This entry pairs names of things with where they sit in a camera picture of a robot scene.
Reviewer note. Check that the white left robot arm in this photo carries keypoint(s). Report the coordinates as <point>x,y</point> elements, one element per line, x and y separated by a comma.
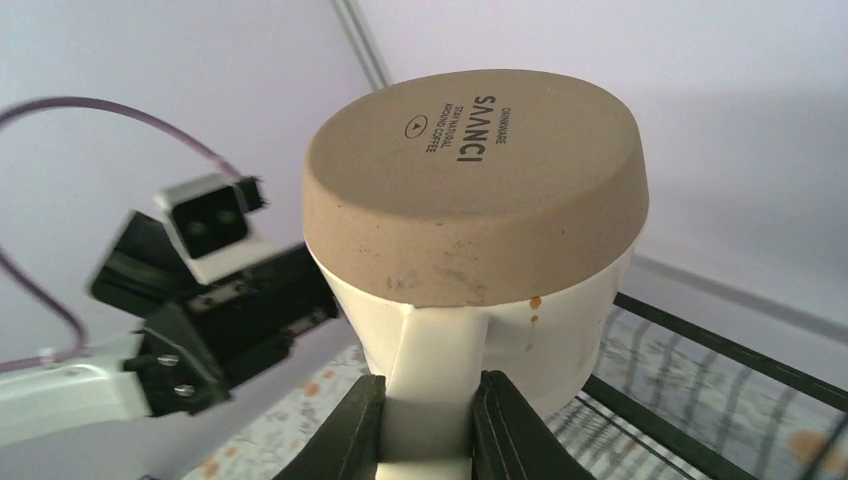
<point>54,396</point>

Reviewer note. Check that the black wire dish rack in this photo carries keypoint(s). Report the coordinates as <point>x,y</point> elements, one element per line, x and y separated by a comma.
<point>667,399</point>

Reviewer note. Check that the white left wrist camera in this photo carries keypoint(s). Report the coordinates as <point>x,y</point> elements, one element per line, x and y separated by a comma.
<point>206,220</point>

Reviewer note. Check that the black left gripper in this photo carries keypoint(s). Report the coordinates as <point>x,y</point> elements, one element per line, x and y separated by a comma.
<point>200,342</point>

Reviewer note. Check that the cream mug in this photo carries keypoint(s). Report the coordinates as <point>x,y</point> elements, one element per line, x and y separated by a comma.
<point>515,197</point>

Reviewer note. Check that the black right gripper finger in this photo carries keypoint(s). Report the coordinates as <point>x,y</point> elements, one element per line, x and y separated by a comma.
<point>511,441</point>

